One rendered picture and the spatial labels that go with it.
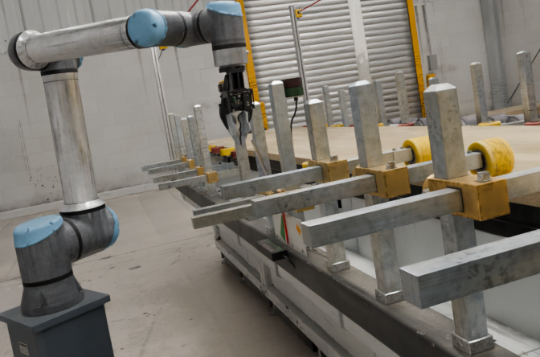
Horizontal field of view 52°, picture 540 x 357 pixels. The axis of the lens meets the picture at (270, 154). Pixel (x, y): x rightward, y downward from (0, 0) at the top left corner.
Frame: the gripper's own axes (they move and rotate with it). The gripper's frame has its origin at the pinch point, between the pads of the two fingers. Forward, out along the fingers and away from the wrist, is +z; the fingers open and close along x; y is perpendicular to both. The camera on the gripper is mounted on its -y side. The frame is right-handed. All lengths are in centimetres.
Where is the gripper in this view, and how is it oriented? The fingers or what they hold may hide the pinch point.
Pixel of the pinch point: (239, 140)
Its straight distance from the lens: 151.6
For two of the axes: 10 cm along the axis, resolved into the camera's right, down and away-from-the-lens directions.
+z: 1.2, 9.8, 1.6
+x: 9.4, -1.6, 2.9
